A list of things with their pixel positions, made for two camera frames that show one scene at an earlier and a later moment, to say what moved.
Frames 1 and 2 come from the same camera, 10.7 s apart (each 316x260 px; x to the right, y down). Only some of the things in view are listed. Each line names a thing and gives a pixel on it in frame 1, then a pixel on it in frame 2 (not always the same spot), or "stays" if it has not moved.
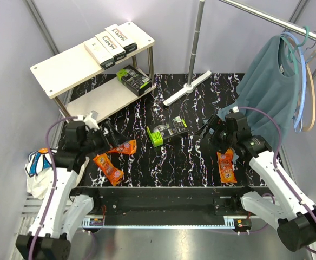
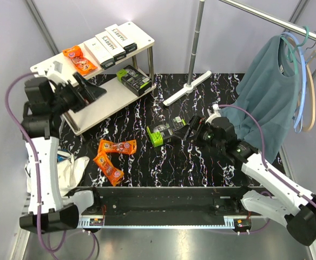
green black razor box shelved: (134, 79) stays
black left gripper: (113, 140) -> (91, 92)
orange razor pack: (128, 147) stays
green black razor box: (175, 127) stays
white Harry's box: (119, 35) stays
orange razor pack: (227, 175) -> (83, 65)
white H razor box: (103, 58) stays
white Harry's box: (118, 53) stays
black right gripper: (216, 123) -> (202, 125)
